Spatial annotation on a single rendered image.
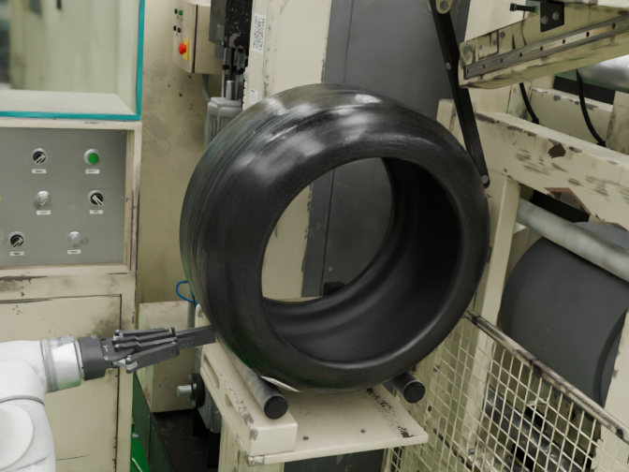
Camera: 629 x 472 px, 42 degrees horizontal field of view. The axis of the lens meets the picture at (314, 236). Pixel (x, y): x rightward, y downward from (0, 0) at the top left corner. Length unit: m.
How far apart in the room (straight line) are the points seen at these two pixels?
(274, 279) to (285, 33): 0.52
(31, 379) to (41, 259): 0.69
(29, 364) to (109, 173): 0.72
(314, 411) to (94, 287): 0.67
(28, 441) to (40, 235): 0.82
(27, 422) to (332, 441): 0.58
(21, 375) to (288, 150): 0.56
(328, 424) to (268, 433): 0.18
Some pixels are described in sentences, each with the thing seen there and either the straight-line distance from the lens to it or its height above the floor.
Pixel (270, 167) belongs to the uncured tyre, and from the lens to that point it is 1.34.
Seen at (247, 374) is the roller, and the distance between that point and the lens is 1.59.
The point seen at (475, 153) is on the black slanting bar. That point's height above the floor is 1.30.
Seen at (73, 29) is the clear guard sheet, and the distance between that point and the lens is 1.95.
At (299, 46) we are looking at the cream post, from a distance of 1.70.
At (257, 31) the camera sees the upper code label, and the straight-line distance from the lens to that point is 1.74.
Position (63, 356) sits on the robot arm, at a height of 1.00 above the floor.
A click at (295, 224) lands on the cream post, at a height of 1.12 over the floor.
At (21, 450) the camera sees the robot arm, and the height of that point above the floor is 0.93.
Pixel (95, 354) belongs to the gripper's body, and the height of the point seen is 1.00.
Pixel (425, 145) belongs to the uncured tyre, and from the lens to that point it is 1.43.
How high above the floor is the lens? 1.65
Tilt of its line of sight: 18 degrees down
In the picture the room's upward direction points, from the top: 6 degrees clockwise
